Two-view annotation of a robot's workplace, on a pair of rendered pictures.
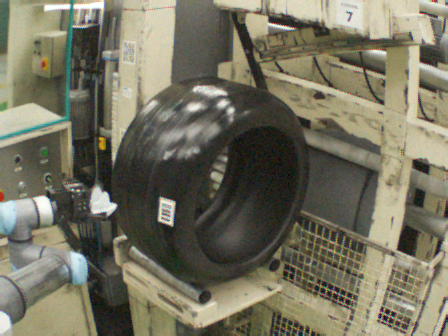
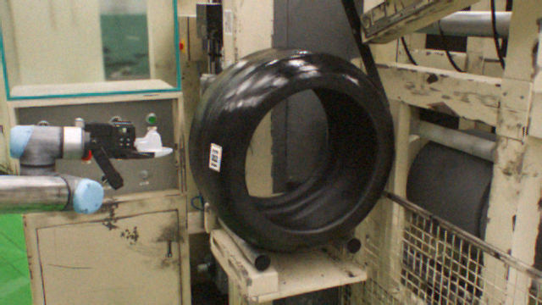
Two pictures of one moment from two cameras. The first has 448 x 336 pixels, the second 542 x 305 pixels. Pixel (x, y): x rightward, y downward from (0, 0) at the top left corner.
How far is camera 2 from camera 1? 54 cm
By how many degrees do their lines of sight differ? 21
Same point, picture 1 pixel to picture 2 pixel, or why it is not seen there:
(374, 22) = not seen: outside the picture
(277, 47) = (379, 21)
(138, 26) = not seen: outside the picture
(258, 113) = (320, 74)
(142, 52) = (236, 20)
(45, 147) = (153, 114)
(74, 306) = (168, 285)
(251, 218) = (342, 196)
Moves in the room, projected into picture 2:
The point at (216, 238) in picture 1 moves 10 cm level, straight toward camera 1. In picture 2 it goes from (307, 213) to (297, 224)
